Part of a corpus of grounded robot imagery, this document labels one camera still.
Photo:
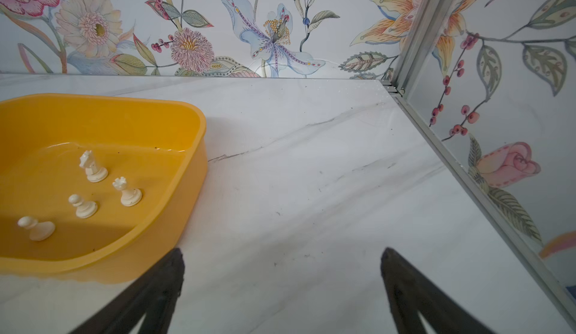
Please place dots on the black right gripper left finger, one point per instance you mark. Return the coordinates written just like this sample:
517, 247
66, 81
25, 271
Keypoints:
149, 301

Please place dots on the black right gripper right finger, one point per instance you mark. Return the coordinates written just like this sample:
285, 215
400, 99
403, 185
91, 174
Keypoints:
413, 298

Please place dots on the yellow tray with white pieces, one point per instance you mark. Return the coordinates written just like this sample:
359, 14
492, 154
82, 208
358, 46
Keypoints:
158, 146

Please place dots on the white pawn in tray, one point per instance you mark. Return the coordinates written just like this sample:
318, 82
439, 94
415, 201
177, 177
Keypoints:
83, 208

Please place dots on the white pawn near tray edge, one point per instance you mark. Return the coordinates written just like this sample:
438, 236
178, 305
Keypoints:
38, 231

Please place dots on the white knight in tray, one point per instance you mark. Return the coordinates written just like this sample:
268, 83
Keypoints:
94, 172

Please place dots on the aluminium base rail right wall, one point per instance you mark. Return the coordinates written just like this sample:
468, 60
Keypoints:
556, 293

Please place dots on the aluminium corner post right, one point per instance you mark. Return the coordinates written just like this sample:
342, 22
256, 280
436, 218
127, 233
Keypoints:
426, 29

